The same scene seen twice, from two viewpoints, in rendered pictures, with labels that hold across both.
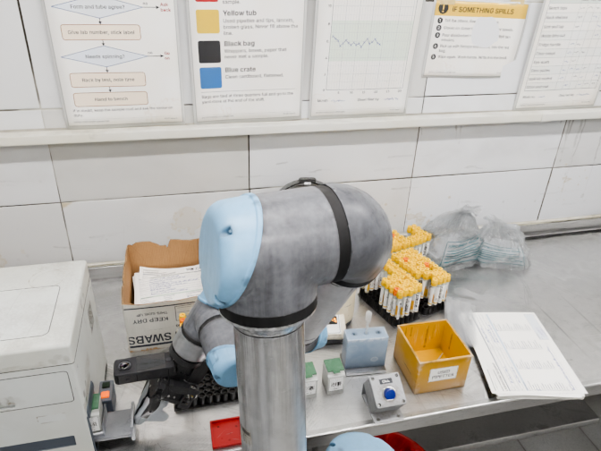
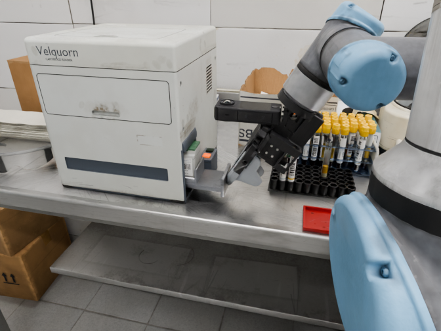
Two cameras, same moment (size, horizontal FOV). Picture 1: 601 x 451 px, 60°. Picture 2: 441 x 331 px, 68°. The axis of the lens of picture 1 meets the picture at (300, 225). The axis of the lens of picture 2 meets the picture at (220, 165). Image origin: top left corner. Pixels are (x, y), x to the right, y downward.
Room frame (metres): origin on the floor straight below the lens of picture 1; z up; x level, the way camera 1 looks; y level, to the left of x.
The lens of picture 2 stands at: (0.24, 0.08, 1.25)
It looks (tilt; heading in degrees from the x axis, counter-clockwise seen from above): 28 degrees down; 28
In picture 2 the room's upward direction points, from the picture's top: straight up
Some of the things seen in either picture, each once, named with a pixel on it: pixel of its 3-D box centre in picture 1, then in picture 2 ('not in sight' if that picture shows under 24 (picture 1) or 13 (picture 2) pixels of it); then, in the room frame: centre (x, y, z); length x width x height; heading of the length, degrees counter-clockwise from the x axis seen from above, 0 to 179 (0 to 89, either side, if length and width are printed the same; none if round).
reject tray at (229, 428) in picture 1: (227, 432); (322, 219); (0.74, 0.14, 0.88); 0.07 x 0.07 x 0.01; 15
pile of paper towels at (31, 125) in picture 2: not in sight; (25, 124); (0.76, 1.00, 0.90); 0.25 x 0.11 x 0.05; 105
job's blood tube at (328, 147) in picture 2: not in sight; (325, 163); (0.87, 0.16, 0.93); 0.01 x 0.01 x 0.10
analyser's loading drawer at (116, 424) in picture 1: (80, 426); (178, 171); (0.71, 0.42, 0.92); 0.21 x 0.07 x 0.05; 105
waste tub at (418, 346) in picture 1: (430, 355); not in sight; (0.95, -0.33, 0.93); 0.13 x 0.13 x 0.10; 14
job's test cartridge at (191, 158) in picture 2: (90, 415); (188, 161); (0.71, 0.40, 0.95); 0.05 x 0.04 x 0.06; 15
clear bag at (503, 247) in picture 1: (502, 240); not in sight; (1.49, -0.66, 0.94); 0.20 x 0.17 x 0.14; 80
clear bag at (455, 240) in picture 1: (449, 233); not in sight; (1.48, -0.49, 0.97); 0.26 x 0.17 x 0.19; 119
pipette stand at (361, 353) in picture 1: (364, 349); not in sight; (0.96, -0.17, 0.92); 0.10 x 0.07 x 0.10; 100
